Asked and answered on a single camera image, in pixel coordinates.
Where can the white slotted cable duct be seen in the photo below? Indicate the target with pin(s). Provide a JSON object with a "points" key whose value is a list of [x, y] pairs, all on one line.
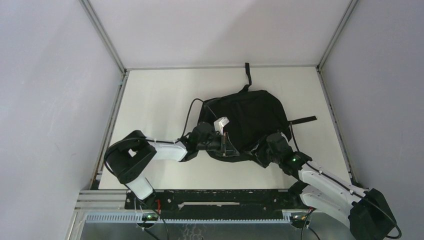
{"points": [[131, 217]]}

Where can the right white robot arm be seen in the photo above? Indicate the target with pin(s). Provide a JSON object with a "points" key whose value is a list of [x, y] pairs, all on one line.
{"points": [[365, 213]]}

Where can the black student backpack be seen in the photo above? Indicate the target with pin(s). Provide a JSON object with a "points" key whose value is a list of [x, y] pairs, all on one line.
{"points": [[253, 116]]}

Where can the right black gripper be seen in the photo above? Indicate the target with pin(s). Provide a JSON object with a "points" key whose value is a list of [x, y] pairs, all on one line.
{"points": [[260, 158]]}

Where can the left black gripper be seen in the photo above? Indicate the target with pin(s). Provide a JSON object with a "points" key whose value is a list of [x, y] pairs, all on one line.
{"points": [[225, 146]]}

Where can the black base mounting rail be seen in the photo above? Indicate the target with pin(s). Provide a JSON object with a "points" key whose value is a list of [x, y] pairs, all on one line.
{"points": [[226, 204]]}

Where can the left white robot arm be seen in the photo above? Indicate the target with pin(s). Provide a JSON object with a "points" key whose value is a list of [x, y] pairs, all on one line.
{"points": [[126, 159]]}

